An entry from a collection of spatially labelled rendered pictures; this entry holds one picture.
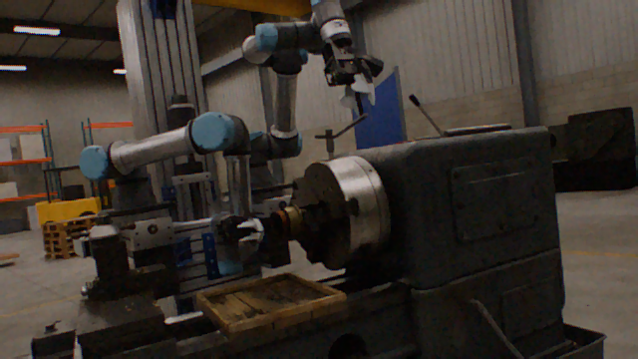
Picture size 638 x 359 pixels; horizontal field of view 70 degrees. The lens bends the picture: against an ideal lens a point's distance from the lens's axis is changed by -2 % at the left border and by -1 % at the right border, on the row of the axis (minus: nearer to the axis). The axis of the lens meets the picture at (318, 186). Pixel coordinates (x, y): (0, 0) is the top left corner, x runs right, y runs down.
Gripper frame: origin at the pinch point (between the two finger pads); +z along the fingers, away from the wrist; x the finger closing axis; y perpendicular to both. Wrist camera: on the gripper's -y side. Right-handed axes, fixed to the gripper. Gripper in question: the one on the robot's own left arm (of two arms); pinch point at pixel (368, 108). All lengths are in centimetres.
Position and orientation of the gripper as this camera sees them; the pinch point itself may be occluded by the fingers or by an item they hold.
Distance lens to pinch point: 121.0
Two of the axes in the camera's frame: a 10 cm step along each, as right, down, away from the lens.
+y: -8.9, 1.4, -4.4
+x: 3.7, -3.5, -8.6
